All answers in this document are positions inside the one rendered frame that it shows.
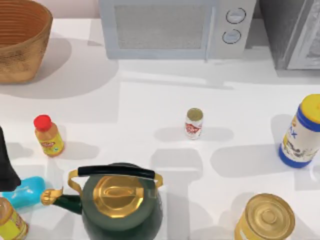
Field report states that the red and white can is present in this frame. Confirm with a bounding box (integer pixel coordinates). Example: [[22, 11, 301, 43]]
[[184, 107, 204, 141]]

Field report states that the pale microwave oven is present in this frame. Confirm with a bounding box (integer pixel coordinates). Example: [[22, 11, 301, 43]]
[[97, 0, 257, 61]]

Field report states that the green and gold kettle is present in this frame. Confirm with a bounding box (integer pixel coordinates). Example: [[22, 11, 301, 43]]
[[40, 162, 164, 240]]

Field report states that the round microwave knob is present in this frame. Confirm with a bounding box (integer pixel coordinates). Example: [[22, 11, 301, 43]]
[[221, 28, 242, 45], [225, 7, 247, 25]]

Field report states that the yellow bottle with red cap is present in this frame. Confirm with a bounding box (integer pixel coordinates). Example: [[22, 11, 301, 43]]
[[33, 114, 65, 158]]

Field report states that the blue and yellow canister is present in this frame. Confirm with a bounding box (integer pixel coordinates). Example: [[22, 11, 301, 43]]
[[278, 93, 320, 170]]

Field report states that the gold tin can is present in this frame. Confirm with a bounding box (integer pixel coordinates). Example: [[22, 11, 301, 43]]
[[234, 192, 296, 240]]

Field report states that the light blue soap bar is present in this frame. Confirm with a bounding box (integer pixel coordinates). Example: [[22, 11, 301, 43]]
[[2, 175, 47, 210]]

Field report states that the brown woven basket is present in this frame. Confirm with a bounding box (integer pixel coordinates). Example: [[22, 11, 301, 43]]
[[0, 0, 54, 85]]

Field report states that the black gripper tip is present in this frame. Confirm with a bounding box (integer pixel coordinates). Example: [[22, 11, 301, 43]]
[[0, 126, 22, 193]]

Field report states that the yellow juice bottle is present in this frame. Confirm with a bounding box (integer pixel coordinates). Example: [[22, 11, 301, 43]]
[[0, 196, 29, 240]]

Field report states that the microwave door handle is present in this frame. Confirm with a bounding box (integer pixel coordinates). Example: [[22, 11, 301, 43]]
[[204, 6, 217, 62]]

